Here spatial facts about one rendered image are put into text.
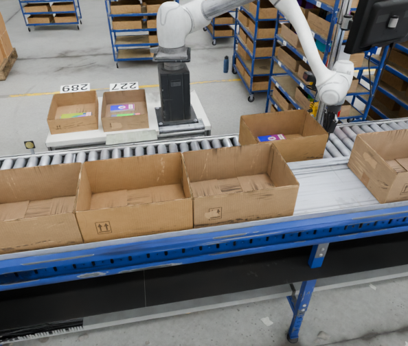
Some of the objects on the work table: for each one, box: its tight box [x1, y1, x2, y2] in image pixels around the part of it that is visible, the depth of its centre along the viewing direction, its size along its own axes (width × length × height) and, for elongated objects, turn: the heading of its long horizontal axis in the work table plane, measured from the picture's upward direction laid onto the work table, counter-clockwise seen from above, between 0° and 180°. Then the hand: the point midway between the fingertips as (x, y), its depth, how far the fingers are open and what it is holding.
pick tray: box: [101, 89, 149, 132], centre depth 225 cm, size 28×38×10 cm
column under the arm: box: [155, 62, 199, 127], centre depth 218 cm, size 26×26×33 cm
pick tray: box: [47, 90, 99, 135], centre depth 223 cm, size 28×38×10 cm
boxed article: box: [111, 104, 135, 113], centre depth 234 cm, size 8×16×2 cm, turn 101°
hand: (325, 136), depth 186 cm, fingers closed
